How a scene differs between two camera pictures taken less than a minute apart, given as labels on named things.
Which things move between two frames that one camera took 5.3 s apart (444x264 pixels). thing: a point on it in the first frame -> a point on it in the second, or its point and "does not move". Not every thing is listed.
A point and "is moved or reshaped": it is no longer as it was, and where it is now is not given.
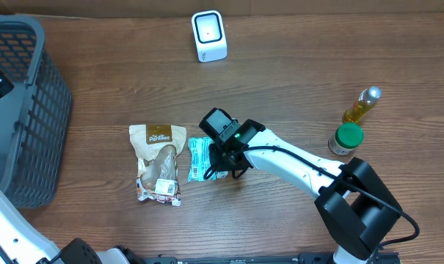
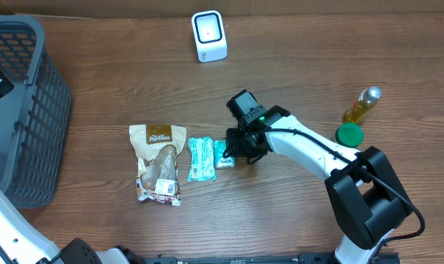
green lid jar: (346, 138) does not move
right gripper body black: (223, 163) -> (241, 146)
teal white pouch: (199, 147) does not move
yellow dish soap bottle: (367, 99) does not move
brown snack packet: (157, 147) does not move
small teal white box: (222, 174) is moved or reshaped
